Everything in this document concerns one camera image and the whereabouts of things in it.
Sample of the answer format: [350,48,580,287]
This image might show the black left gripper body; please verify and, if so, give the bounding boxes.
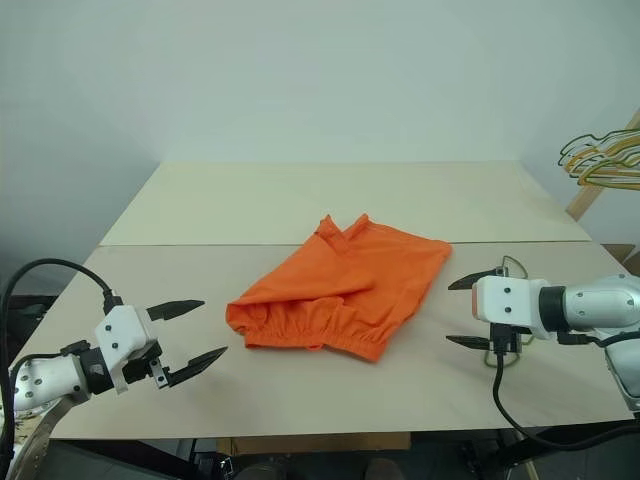
[119,341,174,391]

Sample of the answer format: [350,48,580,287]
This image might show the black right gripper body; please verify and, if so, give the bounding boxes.
[489,322,532,356]

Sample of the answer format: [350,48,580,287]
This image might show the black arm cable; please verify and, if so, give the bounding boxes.
[491,331,640,449]
[0,258,124,480]

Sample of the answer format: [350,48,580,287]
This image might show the orange shorts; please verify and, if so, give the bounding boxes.
[225,213,454,366]

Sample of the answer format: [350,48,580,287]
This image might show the olive wire hanger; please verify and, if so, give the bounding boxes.
[480,255,531,370]

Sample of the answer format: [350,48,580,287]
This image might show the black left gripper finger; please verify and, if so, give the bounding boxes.
[167,345,230,389]
[145,299,207,323]

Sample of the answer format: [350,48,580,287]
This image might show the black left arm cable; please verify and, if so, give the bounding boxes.
[0,258,124,480]

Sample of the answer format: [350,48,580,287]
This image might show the dark green wire hanger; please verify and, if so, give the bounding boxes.
[556,127,640,174]

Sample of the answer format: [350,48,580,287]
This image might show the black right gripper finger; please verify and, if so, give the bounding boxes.
[445,334,494,351]
[447,269,502,293]

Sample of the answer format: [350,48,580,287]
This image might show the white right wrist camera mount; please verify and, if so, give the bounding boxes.
[471,274,552,342]

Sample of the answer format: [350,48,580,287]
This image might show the brown cardboard box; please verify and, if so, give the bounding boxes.
[601,242,640,277]

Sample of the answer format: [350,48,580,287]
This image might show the black table frame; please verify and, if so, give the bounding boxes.
[459,418,640,480]

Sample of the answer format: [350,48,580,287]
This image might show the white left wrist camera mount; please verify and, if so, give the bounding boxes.
[94,304,162,397]

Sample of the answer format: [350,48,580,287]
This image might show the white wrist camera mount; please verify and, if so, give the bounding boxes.
[94,304,162,397]
[471,274,552,342]

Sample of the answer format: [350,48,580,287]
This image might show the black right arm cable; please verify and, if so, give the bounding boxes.
[491,331,640,449]

